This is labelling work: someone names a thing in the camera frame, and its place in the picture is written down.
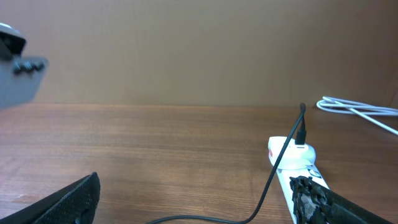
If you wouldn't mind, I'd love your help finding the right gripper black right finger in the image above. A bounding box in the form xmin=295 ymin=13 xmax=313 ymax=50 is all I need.
xmin=290 ymin=176 xmax=392 ymax=224

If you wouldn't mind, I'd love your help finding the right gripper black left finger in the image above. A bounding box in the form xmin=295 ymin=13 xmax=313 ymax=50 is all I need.
xmin=1 ymin=172 xmax=101 ymax=224

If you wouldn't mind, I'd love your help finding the black USB charging cable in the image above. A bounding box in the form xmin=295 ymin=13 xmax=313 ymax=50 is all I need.
xmin=146 ymin=103 xmax=308 ymax=224

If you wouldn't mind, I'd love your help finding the white USB charger plug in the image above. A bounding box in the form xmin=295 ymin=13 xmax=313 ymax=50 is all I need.
xmin=269 ymin=142 xmax=316 ymax=170

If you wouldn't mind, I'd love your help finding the white power strip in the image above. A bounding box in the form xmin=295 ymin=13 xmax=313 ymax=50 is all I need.
xmin=267 ymin=136 xmax=330 ymax=224

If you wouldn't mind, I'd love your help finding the white power strip cord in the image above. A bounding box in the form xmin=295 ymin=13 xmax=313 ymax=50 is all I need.
xmin=316 ymin=96 xmax=398 ymax=136

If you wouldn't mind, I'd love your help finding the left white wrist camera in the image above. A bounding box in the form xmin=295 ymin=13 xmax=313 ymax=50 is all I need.
xmin=1 ymin=23 xmax=49 ymax=109

